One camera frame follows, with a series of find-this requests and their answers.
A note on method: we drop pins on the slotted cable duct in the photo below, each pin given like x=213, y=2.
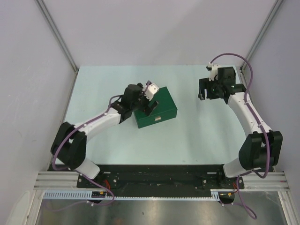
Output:
x=101, y=195

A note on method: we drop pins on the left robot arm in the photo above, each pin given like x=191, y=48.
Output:
x=70, y=143

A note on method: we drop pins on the aluminium frame post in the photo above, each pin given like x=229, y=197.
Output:
x=264, y=28
x=57, y=34

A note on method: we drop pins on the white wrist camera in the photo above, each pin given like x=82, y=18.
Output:
x=213, y=69
x=150, y=90

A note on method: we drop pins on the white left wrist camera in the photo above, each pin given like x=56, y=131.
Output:
x=150, y=90

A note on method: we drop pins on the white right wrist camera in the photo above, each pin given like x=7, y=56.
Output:
x=213, y=69

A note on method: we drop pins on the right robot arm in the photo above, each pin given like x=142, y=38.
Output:
x=262, y=146

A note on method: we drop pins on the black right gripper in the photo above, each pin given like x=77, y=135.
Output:
x=204, y=83

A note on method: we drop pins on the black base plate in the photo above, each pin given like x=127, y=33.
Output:
x=163, y=180

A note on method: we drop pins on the aluminium frame post left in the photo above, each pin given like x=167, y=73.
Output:
x=57, y=34

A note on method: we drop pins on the aluminium front rail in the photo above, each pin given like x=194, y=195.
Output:
x=57, y=180

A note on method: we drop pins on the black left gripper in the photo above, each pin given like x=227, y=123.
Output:
x=146, y=108

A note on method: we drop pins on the aluminium frame post right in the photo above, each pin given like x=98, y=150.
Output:
x=264, y=28

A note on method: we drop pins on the green jewelry box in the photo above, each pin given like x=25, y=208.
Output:
x=165, y=110

